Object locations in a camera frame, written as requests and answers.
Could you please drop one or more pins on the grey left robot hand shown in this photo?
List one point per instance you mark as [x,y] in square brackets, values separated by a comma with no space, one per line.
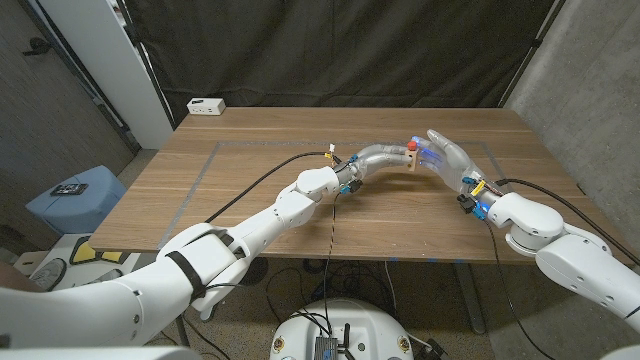
[375,157]

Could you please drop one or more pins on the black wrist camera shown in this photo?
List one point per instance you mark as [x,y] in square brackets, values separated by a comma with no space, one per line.
[354,186]
[466,202]

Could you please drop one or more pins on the round black floor fan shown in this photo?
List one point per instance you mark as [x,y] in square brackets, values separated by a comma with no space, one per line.
[259,270]

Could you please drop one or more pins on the blue padded stool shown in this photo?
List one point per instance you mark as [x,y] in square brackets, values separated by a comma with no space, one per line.
[75,210]

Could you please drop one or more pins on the black wall rail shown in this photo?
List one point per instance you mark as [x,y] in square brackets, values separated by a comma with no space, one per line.
[80,75]

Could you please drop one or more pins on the grey table leg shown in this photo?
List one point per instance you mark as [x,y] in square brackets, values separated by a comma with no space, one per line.
[470,295]

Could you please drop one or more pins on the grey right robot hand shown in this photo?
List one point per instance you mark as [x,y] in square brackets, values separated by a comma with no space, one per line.
[452,160]

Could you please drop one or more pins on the white pillar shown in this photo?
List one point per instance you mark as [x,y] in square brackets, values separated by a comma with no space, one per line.
[110,75]

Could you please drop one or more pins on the white power outlet box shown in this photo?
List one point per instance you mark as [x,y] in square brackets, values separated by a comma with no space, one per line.
[206,106]

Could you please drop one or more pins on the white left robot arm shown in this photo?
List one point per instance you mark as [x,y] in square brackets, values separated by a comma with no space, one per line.
[225,240]

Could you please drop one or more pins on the black backdrop curtain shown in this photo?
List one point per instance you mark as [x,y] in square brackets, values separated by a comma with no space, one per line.
[325,50]

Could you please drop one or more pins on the black backdrop stand pole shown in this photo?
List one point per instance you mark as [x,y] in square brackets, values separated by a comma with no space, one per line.
[147,65]
[534,49]

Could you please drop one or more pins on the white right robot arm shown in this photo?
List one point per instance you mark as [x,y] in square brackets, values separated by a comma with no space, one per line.
[565,255]

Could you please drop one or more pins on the grey sneaker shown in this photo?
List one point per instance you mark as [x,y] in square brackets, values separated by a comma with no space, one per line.
[107,276]

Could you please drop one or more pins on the small wooden block with holes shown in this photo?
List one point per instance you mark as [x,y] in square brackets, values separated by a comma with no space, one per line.
[411,160]

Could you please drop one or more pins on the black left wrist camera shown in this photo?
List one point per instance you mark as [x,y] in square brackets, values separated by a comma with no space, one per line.
[354,186]

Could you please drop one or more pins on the person's bare leg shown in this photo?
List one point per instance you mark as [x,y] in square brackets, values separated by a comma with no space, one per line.
[15,279]

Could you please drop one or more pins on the grey electronics module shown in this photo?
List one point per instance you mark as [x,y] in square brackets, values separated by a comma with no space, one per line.
[325,347]

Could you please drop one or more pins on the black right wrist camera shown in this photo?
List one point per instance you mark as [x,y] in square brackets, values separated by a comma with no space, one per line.
[466,202]

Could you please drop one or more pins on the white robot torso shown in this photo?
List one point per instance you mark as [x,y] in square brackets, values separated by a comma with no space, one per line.
[340,325]

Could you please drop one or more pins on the red-headed wooden screw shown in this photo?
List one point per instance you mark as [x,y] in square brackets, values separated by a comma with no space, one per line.
[412,146]

